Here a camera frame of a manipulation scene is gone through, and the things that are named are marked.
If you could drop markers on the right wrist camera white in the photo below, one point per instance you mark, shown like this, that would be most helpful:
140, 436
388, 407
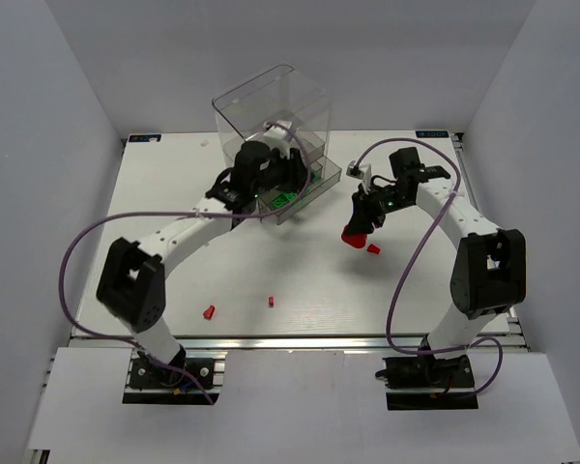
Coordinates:
360, 172

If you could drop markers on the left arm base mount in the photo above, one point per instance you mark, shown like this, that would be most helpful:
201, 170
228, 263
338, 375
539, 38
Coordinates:
198, 385

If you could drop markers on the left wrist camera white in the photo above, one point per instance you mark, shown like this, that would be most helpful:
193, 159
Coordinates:
278, 135

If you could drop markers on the blue label sticker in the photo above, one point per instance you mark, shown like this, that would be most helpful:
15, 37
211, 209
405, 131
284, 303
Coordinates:
144, 138
432, 134

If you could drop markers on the red cone lego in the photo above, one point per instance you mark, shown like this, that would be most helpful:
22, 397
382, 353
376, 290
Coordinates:
209, 312
373, 249

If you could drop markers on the red white green lego stack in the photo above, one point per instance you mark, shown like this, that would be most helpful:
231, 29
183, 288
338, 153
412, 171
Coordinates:
357, 241

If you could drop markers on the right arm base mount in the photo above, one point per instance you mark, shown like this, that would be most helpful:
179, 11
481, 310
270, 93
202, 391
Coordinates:
426, 383

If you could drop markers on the grey drawer trays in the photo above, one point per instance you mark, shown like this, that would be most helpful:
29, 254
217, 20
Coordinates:
314, 154

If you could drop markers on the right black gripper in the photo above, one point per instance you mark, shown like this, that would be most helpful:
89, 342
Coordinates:
367, 211

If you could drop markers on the clear acrylic cover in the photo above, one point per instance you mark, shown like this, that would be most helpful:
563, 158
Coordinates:
279, 93

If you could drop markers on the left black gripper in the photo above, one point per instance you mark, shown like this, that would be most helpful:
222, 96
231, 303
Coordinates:
294, 167

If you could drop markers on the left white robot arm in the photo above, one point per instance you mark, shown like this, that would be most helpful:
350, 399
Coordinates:
132, 283

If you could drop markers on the left blue label sticker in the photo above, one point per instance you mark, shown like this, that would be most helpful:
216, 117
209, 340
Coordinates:
144, 138

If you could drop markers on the right blue label sticker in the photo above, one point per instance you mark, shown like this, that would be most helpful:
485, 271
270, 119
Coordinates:
432, 134

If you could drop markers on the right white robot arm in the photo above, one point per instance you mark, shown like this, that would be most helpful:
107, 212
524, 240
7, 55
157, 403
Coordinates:
489, 271

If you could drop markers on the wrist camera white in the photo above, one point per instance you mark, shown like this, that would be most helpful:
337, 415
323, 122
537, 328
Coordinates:
278, 135
360, 172

